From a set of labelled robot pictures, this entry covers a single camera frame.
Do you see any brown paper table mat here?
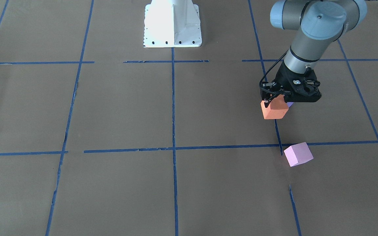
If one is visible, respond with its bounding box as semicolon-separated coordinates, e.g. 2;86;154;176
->
0;0;378;236

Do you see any orange foam cube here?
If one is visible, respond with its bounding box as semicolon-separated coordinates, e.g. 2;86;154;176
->
261;95;289;120

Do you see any pink foam cube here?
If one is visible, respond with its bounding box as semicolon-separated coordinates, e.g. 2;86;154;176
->
283;142;314;167

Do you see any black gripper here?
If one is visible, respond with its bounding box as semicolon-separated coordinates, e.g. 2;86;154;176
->
260;62;291;108

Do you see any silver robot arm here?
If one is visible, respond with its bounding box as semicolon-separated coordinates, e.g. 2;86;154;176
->
260;0;368;108

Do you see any white pedestal column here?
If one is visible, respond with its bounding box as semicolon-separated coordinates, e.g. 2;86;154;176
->
143;0;202;48

